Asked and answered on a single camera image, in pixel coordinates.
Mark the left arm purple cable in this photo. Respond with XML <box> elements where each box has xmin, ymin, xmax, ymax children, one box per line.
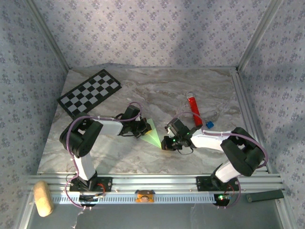
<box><xmin>61</xmin><ymin>102</ymin><xmax>143</xmax><ymax>210</ymax></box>

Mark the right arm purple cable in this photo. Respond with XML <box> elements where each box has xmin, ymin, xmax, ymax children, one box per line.
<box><xmin>169</xmin><ymin>112</ymin><xmax>269</xmax><ymax>210</ymax></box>

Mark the aluminium frame post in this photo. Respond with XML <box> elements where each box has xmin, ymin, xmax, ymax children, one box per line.
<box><xmin>235</xmin><ymin>0</ymin><xmax>285</xmax><ymax>72</ymax></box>
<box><xmin>23</xmin><ymin>0</ymin><xmax>72</xmax><ymax>71</ymax></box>

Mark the beige cork block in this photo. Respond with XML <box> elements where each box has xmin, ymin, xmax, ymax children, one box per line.
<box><xmin>33</xmin><ymin>180</ymin><xmax>54</xmax><ymax>218</ymax></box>

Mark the long aluminium mounting rail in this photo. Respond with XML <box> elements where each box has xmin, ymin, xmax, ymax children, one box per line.
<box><xmin>26</xmin><ymin>174</ymin><xmax>285</xmax><ymax>194</ymax></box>

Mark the orange cartoon figure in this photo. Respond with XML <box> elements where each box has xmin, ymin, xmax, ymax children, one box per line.
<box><xmin>134</xmin><ymin>189</ymin><xmax>155</xmax><ymax>204</ymax></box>

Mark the flat black bar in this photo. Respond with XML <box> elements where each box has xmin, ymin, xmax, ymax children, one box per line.
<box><xmin>246</xmin><ymin>189</ymin><xmax>285</xmax><ymax>203</ymax></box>

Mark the black white checkerboard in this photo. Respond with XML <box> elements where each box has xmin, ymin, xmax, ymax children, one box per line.
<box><xmin>56</xmin><ymin>69</ymin><xmax>122</xmax><ymax>122</ymax></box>

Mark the slotted cable duct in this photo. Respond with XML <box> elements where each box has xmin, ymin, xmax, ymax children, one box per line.
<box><xmin>51</xmin><ymin>193</ymin><xmax>216</xmax><ymax>205</ymax></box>

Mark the red glitter tube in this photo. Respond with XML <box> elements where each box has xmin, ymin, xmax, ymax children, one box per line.
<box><xmin>186</xmin><ymin>92</ymin><xmax>203</xmax><ymax>128</ymax></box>

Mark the small black circuit board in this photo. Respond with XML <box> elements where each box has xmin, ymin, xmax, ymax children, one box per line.
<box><xmin>213</xmin><ymin>193</ymin><xmax>233</xmax><ymax>206</ymax></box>
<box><xmin>78</xmin><ymin>193</ymin><xmax>107</xmax><ymax>207</ymax></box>

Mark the light green paper sheet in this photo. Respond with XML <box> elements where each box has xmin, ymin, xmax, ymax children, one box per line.
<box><xmin>139</xmin><ymin>118</ymin><xmax>165</xmax><ymax>150</ymax></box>

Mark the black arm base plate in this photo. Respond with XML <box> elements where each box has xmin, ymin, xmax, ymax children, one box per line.
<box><xmin>195</xmin><ymin>176</ymin><xmax>240</xmax><ymax>192</ymax></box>
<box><xmin>69</xmin><ymin>177</ymin><xmax>113</xmax><ymax>193</ymax></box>

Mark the aluminium side rail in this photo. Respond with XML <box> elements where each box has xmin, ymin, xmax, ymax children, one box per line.
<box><xmin>230</xmin><ymin>68</ymin><xmax>272</xmax><ymax>174</ymax></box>

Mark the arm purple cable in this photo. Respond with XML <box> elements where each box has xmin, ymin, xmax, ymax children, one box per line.
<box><xmin>61</xmin><ymin>102</ymin><xmax>143</xmax><ymax>210</ymax></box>
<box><xmin>169</xmin><ymin>112</ymin><xmax>269</xmax><ymax>210</ymax></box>

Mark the aluminium frame leg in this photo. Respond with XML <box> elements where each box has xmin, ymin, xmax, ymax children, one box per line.
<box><xmin>18</xmin><ymin>192</ymin><xmax>35</xmax><ymax>229</ymax></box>
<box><xmin>276</xmin><ymin>198</ymin><xmax>298</xmax><ymax>229</ymax></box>

